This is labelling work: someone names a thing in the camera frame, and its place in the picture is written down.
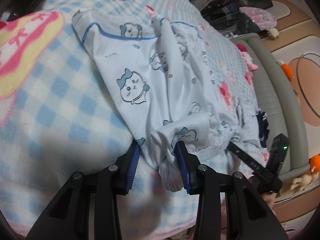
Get light blue cartoon pajama pants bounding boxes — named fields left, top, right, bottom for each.
left=72, top=9, right=268, bottom=192

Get person's right hand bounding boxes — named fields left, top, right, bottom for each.
left=261, top=192, right=276, bottom=209

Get navy striped folded garment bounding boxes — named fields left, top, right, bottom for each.
left=256, top=111, right=270, bottom=148

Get grey padded headboard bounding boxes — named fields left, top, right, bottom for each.
left=232, top=33, right=310, bottom=181

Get blue checkered cartoon blanket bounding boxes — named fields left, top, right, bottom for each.
left=1, top=0, right=257, bottom=236

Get orange carrot plush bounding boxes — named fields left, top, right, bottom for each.
left=277, top=60, right=294, bottom=81

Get pink plush toy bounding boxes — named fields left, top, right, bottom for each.
left=241, top=51, right=258, bottom=71

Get red round plush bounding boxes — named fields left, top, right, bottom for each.
left=236, top=43, right=247, bottom=52

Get pink garment hanging on wardrobe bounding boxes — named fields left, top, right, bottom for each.
left=239, top=7, right=277, bottom=30

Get black glass wardrobe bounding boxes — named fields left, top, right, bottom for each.
left=190, top=0, right=272, bottom=35

